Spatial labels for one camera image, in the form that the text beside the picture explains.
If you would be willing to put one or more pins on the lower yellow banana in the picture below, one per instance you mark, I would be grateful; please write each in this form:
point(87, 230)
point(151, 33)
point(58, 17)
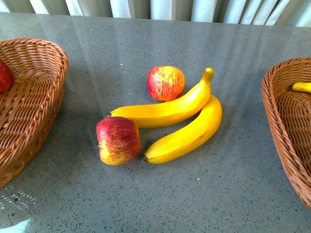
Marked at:
point(189, 137)

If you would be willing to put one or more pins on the left brown wicker basket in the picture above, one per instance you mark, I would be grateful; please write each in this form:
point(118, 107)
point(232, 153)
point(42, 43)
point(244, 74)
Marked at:
point(28, 110)

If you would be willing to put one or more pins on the red yellow apple front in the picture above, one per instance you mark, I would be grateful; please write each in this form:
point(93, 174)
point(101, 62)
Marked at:
point(118, 140)

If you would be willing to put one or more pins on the grey pleated curtain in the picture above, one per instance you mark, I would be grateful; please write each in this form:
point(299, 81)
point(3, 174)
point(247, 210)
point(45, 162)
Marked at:
point(295, 13)

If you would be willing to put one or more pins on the yellow banana in basket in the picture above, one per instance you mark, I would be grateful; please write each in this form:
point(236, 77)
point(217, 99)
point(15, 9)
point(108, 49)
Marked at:
point(302, 87)

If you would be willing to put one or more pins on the upper yellow banana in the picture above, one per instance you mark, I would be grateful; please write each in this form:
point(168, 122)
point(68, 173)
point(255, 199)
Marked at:
point(171, 112)

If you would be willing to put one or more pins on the red yellow apple back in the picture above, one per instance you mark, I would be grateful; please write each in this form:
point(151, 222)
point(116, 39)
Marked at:
point(165, 83)

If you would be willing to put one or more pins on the red apple in basket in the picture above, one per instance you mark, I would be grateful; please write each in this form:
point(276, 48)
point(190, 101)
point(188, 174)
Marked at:
point(6, 77)

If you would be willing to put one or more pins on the red yellow apple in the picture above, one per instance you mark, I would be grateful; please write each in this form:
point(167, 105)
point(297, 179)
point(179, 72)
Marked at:
point(165, 83)
point(118, 140)

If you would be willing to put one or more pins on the right brown wicker basket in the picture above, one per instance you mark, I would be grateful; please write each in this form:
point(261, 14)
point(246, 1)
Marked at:
point(289, 117)

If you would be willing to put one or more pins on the brown wicker basket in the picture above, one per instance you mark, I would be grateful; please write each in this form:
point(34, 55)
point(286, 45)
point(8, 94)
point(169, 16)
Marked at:
point(28, 110)
point(289, 117)

